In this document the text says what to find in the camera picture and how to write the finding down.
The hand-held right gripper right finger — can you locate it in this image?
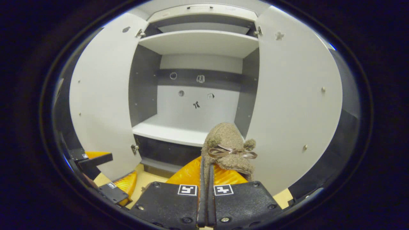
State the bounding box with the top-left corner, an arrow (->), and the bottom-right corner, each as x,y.
208,165 -> 283,230

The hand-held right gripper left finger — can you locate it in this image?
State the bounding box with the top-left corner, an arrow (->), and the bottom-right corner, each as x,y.
129,156 -> 208,230

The brown fuzzy shoe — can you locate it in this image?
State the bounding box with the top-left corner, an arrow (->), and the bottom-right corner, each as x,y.
201,122 -> 258,182

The grey shoe cabinet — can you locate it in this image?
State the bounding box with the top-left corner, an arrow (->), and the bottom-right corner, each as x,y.
129,3 -> 261,174

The beige cabinet drawer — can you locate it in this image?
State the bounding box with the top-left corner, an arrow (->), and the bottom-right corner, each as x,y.
147,4 -> 258,23

